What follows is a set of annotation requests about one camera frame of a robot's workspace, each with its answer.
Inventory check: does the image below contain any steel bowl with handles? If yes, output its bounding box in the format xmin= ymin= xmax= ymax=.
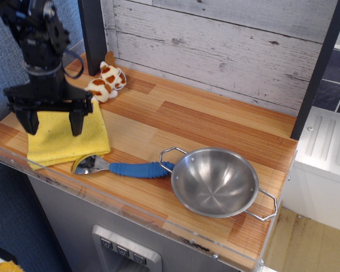
xmin=159 ymin=147 xmax=278 ymax=222

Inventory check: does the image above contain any black left frame post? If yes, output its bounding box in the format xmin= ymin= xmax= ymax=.
xmin=78 ymin=0 xmax=107 ymax=76

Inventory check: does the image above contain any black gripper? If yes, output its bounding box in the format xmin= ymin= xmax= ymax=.
xmin=3 ymin=70 xmax=93 ymax=137

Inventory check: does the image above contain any yellow black object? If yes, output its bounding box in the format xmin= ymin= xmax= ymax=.
xmin=0 ymin=261 xmax=24 ymax=272

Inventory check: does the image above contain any white ribbed appliance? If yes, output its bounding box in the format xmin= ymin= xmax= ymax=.
xmin=282 ymin=107 xmax=340 ymax=230

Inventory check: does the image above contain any brown spotted plush toy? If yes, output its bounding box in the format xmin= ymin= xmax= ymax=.
xmin=84 ymin=51 xmax=127 ymax=103

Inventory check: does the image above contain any black right frame post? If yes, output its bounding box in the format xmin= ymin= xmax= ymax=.
xmin=290 ymin=0 xmax=340 ymax=141

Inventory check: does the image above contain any silver button control panel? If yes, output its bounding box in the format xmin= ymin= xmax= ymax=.
xmin=92 ymin=224 xmax=163 ymax=271

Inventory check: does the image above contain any blue handled metal spoon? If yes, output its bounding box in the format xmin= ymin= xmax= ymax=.
xmin=71 ymin=155 xmax=175 ymax=179

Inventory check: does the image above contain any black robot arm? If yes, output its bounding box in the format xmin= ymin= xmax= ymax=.
xmin=0 ymin=1 xmax=93 ymax=136

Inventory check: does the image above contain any black frame post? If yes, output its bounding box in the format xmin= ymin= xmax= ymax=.
xmin=78 ymin=0 xmax=107 ymax=76
xmin=290 ymin=0 xmax=340 ymax=141

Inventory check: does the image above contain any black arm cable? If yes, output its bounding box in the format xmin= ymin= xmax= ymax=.
xmin=61 ymin=48 xmax=85 ymax=80

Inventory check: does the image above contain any yellow towel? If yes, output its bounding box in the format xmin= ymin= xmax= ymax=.
xmin=27 ymin=101 xmax=111 ymax=170

